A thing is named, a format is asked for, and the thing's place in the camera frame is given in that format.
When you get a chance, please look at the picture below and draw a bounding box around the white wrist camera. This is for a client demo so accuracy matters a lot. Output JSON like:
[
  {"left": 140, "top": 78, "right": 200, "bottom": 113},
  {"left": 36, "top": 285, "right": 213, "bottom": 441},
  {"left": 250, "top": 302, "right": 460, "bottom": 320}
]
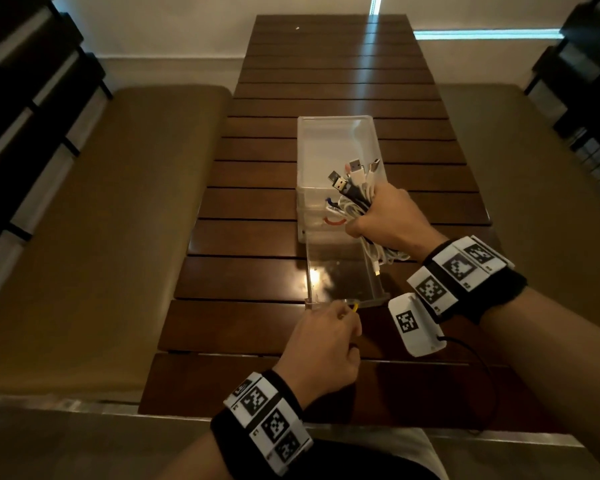
[{"left": 387, "top": 293, "right": 447, "bottom": 358}]

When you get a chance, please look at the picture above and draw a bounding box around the person's right forearm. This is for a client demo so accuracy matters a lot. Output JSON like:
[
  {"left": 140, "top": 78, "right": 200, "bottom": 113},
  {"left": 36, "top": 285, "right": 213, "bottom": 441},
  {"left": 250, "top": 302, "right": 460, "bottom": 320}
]
[{"left": 479, "top": 287, "right": 600, "bottom": 475}]

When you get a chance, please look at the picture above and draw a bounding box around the clear drawer blue handle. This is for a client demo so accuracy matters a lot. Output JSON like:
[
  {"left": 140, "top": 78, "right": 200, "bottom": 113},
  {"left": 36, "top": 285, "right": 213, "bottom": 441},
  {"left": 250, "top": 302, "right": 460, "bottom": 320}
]
[{"left": 296, "top": 184, "right": 376, "bottom": 208}]

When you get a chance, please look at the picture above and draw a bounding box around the person's right hand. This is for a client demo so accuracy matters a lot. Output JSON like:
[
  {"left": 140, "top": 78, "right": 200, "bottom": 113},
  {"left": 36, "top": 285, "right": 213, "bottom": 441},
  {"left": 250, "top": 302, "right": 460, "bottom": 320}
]
[{"left": 345, "top": 182, "right": 450, "bottom": 263}]

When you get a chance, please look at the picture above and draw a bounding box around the brown bench cushion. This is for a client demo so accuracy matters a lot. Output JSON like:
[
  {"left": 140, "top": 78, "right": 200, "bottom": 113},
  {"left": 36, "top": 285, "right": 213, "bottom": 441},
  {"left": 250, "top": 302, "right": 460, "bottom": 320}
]
[
  {"left": 0, "top": 84, "right": 233, "bottom": 395},
  {"left": 437, "top": 83, "right": 600, "bottom": 341}
]

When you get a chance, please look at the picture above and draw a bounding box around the person's black garment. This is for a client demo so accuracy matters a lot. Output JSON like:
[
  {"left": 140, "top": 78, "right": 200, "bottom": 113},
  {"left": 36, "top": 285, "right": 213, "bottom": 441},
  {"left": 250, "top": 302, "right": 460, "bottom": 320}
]
[{"left": 289, "top": 439, "right": 441, "bottom": 480}]

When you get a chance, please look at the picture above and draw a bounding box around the clear plastic three-drawer organiser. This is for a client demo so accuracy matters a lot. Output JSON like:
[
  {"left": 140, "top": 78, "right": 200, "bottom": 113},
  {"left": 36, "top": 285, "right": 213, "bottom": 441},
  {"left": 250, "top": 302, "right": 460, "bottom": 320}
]
[{"left": 295, "top": 115, "right": 389, "bottom": 243}]

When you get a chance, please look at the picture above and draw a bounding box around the clear drawer red handle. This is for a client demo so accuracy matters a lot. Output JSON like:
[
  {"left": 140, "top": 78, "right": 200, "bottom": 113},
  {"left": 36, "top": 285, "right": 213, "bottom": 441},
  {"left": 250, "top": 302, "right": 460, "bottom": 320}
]
[{"left": 297, "top": 204, "right": 361, "bottom": 235}]

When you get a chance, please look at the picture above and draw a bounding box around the person's left forearm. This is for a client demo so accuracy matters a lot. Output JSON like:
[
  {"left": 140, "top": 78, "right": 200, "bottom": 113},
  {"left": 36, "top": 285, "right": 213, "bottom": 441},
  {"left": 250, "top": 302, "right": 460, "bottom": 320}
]
[{"left": 155, "top": 429, "right": 236, "bottom": 480}]

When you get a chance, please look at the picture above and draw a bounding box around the brown slatted wooden table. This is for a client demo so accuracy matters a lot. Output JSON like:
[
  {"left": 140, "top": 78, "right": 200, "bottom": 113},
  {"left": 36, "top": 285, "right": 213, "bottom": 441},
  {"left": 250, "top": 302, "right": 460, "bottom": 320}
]
[{"left": 137, "top": 14, "right": 566, "bottom": 433}]

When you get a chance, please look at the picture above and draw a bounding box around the person's left hand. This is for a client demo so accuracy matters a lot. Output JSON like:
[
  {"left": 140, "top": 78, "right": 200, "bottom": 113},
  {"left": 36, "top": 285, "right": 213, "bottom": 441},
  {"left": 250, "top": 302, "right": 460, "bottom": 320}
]
[{"left": 272, "top": 299, "right": 363, "bottom": 411}]

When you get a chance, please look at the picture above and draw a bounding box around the tangle of white cables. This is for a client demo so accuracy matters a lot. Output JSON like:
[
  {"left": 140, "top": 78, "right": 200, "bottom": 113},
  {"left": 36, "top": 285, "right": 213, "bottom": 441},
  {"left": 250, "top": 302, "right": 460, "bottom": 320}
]
[{"left": 325, "top": 158, "right": 411, "bottom": 275}]

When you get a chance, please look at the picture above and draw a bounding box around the clear drawer yellow handle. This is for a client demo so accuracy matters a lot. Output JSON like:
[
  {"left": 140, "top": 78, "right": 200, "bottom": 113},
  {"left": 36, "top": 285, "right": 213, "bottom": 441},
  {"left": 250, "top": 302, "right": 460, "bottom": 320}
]
[{"left": 303, "top": 229, "right": 391, "bottom": 311}]

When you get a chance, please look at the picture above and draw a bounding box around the black marker wristband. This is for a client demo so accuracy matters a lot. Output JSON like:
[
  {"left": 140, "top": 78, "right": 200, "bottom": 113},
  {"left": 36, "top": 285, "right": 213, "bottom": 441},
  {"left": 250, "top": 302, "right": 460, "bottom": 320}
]
[
  {"left": 406, "top": 235, "right": 529, "bottom": 325},
  {"left": 209, "top": 369, "right": 315, "bottom": 478}
]

